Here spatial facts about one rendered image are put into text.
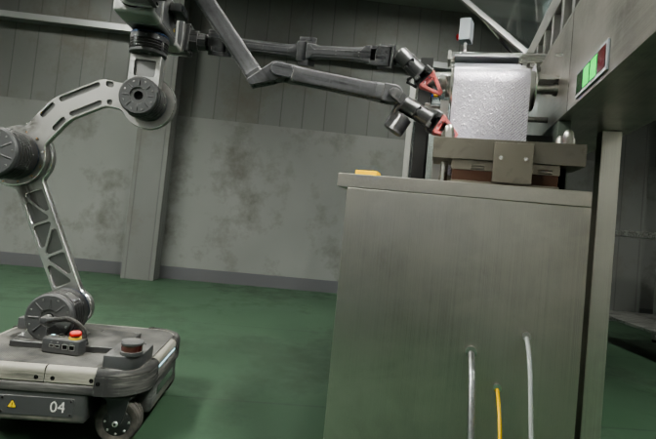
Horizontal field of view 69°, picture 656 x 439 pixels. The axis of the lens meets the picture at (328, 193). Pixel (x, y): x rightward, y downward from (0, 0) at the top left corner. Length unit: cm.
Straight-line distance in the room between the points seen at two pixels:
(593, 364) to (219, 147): 387
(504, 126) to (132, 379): 140
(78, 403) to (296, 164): 349
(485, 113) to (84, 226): 425
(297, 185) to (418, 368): 358
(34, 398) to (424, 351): 116
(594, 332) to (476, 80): 89
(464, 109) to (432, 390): 85
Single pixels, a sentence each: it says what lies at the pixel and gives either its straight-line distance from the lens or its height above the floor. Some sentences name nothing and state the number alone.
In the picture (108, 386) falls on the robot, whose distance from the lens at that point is 170.
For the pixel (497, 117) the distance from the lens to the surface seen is 163.
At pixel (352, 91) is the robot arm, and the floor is 118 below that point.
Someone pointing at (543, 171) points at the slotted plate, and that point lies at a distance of 143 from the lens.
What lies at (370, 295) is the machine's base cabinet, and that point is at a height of 57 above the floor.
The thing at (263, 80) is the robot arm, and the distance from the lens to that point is 157.
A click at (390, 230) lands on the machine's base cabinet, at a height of 75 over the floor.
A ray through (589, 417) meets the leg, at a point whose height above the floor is 22.
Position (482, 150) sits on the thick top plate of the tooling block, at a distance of 140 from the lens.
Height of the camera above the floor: 78
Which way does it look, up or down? 2 degrees up
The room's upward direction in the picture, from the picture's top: 6 degrees clockwise
